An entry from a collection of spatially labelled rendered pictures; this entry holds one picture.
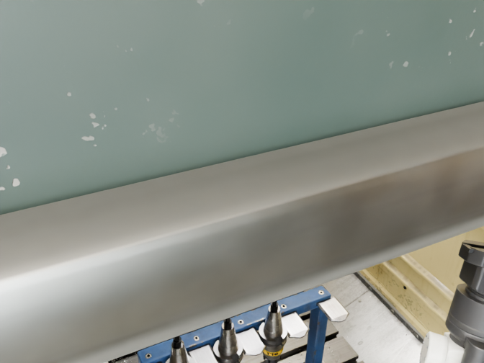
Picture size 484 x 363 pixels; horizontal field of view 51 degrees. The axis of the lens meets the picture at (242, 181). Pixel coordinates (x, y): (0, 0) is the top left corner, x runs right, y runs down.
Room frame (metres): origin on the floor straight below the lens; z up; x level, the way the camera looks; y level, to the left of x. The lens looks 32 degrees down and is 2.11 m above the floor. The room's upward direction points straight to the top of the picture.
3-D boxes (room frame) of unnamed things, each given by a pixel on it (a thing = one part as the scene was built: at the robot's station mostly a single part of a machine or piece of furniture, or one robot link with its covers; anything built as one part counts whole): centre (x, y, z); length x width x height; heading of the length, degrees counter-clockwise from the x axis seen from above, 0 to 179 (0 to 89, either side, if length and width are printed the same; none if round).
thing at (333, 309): (0.86, -0.22, 1.21); 0.07 x 0.05 x 0.01; 26
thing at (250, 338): (0.76, -0.02, 1.21); 0.07 x 0.05 x 0.01; 26
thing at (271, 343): (0.79, -0.07, 1.21); 0.06 x 0.06 x 0.03
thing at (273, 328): (0.79, -0.07, 1.26); 0.04 x 0.04 x 0.07
